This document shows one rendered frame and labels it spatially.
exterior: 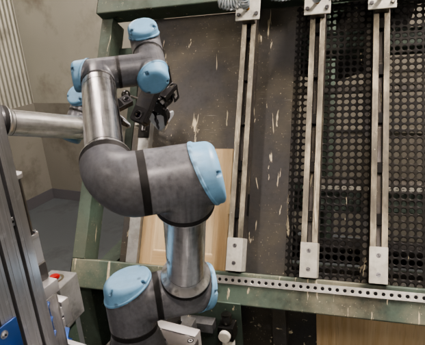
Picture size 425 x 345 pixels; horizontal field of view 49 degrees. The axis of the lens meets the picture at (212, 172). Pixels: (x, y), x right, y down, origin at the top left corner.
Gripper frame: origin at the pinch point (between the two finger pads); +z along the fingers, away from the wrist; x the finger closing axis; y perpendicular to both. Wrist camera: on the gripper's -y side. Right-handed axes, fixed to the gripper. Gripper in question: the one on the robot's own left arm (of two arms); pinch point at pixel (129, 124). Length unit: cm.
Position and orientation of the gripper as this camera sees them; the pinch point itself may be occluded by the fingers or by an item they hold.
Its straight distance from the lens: 195.5
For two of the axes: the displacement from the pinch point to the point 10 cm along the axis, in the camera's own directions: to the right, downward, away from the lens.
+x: 6.3, 6.7, -4.0
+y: -7.1, 7.0, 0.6
